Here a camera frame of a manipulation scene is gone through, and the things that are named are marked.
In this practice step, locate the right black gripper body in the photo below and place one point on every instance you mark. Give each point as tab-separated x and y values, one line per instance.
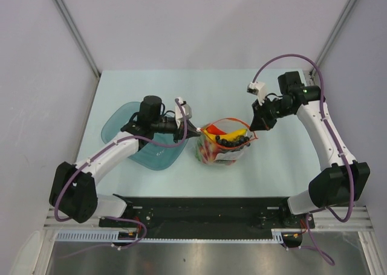
269	112

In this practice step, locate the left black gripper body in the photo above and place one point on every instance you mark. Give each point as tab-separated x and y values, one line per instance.
177	132

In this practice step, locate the yellow banana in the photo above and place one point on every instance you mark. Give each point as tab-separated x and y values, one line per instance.
228	136

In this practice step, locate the red orange carrot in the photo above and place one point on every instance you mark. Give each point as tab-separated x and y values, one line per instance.
213	129

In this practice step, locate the red cherry bunch with leaf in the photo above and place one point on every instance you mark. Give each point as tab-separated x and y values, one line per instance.
209	153

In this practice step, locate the dark purple grape bunch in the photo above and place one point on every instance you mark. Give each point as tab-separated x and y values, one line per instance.
237	142

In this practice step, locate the clear zip bag red zipper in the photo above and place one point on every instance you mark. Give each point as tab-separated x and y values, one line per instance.
228	125

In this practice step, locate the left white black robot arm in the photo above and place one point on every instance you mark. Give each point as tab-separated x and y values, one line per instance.
74	195

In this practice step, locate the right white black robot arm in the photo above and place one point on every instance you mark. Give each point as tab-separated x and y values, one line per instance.
342	178

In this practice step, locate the teal transparent plastic tray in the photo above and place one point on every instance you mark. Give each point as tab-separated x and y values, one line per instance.
151	156

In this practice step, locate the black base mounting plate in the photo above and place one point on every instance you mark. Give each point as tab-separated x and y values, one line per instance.
209	218

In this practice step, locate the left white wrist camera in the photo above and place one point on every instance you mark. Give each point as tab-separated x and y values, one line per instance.
182	111

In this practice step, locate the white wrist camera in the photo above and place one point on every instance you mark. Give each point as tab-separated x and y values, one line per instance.
259	89
182	111

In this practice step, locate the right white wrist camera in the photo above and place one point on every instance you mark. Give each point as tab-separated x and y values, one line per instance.
259	89

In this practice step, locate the white slotted cable duct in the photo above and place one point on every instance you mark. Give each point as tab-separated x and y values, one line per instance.
108	236

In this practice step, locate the right aluminium corner post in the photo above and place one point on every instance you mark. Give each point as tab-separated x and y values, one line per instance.
336	31

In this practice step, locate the aluminium corner post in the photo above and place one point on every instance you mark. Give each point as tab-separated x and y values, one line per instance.
77	36
336	31

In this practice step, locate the left aluminium corner post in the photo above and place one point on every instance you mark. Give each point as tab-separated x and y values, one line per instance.
77	36

